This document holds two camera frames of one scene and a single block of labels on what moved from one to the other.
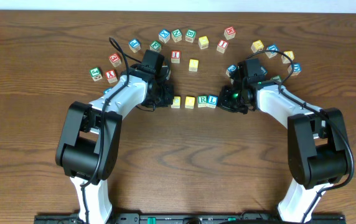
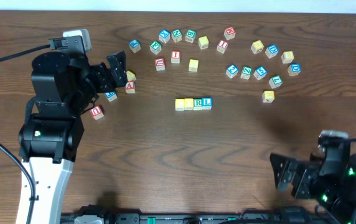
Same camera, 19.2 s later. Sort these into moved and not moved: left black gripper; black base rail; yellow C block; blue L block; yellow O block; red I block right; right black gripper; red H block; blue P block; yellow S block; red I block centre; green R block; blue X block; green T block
Moved: blue L block; left black gripper; right black gripper; yellow C block; green R block
Not moved: black base rail; blue X block; yellow S block; red H block; green T block; red I block centre; yellow O block; red I block right; blue P block
